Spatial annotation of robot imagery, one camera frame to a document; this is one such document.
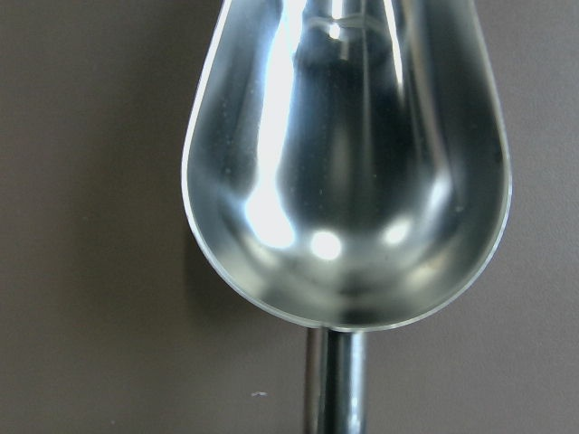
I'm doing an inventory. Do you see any steel ice scoop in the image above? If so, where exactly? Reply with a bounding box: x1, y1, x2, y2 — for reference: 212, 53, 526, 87
181, 1, 512, 433

